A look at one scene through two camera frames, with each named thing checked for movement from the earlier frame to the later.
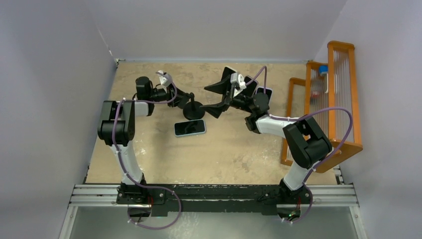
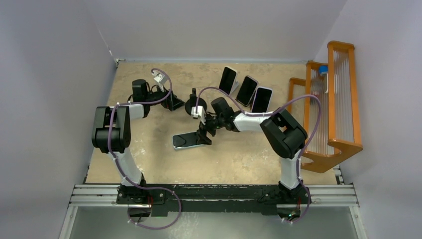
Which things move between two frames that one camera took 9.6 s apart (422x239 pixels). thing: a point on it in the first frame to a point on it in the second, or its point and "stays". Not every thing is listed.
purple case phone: (251, 87) stays
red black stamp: (314, 96) stays
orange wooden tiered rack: (328, 95) stays
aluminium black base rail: (287, 199) stays
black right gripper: (216, 110) to (204, 140)
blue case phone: (189, 128) to (185, 140)
